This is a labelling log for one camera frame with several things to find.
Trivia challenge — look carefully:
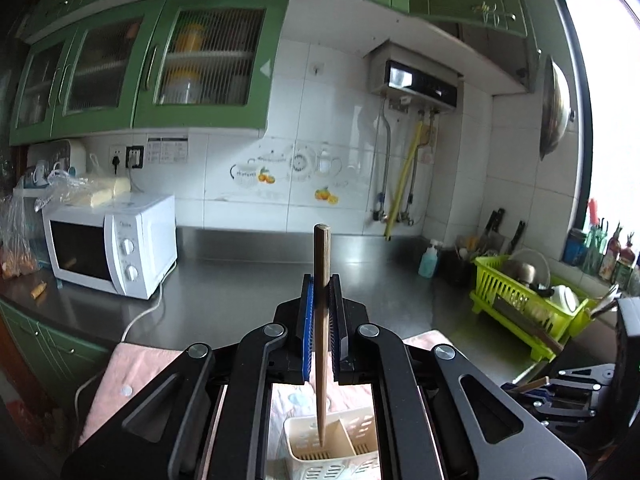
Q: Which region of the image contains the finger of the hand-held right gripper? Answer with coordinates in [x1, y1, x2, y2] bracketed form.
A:
[501, 380, 601, 422]
[557, 364, 617, 390]

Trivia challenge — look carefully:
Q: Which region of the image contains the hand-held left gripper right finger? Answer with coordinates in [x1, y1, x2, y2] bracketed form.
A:
[327, 274, 588, 480]

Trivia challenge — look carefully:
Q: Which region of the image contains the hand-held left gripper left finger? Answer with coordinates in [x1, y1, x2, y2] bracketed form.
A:
[60, 274, 318, 480]

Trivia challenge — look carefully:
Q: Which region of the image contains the wooden chopstick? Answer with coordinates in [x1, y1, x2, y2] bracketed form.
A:
[313, 223, 333, 448]
[517, 376, 551, 396]

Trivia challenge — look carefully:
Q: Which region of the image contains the cream plastic utensil holder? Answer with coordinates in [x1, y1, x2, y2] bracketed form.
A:
[283, 406, 380, 480]

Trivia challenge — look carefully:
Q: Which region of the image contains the white bowl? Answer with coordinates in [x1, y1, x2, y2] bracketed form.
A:
[549, 284, 581, 314]

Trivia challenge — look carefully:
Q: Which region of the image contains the blue soap pump bottle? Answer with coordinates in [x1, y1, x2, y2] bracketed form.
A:
[418, 239, 443, 279]

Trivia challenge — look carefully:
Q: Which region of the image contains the row of condiment bottles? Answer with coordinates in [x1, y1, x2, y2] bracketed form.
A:
[565, 199, 640, 292]

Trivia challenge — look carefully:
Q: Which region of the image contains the green plastic dish rack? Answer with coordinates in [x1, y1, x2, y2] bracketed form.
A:
[470, 255, 598, 361]

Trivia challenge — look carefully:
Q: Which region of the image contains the yellow pipe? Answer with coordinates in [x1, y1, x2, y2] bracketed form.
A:
[384, 121, 425, 241]

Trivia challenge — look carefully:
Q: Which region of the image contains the pink and blue towel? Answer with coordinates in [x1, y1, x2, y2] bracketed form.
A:
[77, 329, 453, 480]

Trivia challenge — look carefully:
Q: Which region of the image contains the white microwave oven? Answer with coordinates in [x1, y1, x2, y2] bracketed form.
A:
[41, 194, 179, 301]

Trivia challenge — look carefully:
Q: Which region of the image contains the clear bag with yellow block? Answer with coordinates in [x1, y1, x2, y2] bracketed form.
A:
[34, 166, 132, 212]

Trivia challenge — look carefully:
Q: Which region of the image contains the green base cabinet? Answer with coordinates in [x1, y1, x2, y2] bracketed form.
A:
[0, 300, 112, 413]

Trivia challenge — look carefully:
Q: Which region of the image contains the window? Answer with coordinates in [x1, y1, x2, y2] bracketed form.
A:
[552, 0, 640, 283]

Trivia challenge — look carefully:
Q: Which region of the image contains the white countertop appliance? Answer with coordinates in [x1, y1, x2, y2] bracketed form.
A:
[26, 139, 87, 192]

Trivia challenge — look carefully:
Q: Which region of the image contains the clear bag with food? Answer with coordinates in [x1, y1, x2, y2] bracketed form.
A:
[0, 189, 42, 281]

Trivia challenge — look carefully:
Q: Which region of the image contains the cleaver with brown handle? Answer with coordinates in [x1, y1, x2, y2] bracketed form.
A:
[492, 294, 565, 356]

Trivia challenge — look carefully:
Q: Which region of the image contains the black-handled knife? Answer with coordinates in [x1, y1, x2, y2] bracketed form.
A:
[507, 220, 527, 257]
[481, 208, 506, 254]

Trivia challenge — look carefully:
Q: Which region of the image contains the white power cable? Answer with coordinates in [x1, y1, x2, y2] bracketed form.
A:
[74, 260, 178, 418]

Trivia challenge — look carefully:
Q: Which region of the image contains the printed wall sticker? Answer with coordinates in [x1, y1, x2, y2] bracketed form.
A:
[147, 134, 190, 165]

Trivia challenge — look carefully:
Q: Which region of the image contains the grey wall water heater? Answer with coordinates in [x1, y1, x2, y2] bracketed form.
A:
[369, 42, 463, 113]

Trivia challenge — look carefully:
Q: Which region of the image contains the green glass-door wall cabinet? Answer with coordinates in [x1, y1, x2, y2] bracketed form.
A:
[10, 0, 291, 147]

